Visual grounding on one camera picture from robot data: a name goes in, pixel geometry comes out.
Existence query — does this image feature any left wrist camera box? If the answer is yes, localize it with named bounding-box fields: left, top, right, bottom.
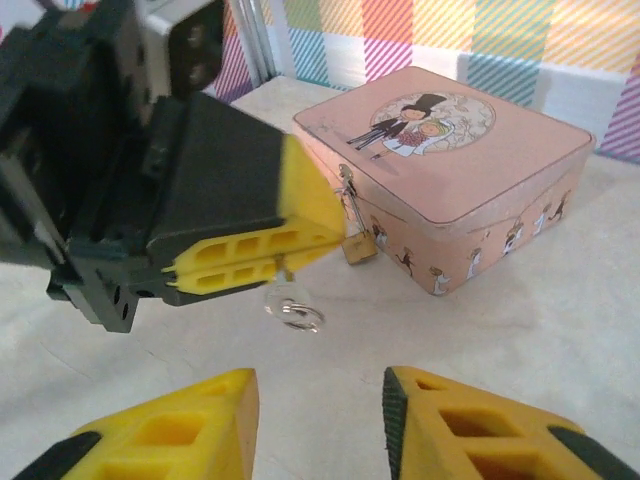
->
left=142, top=0, right=227, bottom=99

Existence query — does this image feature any pink tin box with couple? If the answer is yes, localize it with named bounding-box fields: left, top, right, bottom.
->
left=291, top=67, right=597, bottom=297

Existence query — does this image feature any aluminium frame post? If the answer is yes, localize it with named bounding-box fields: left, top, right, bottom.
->
left=232, top=0, right=279, bottom=89

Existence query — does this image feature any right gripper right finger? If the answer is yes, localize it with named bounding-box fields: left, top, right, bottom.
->
left=381, top=364, right=640, bottom=480

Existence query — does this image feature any silver key ring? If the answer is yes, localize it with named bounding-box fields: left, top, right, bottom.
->
left=276, top=297, right=327, bottom=335

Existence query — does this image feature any small silver key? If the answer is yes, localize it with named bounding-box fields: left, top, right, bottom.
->
left=265, top=252, right=302, bottom=317

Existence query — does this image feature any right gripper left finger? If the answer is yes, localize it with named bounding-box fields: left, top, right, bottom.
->
left=14, top=367, right=262, bottom=480

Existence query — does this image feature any small brass padlock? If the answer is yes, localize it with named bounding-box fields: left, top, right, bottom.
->
left=339, top=184, right=379, bottom=267

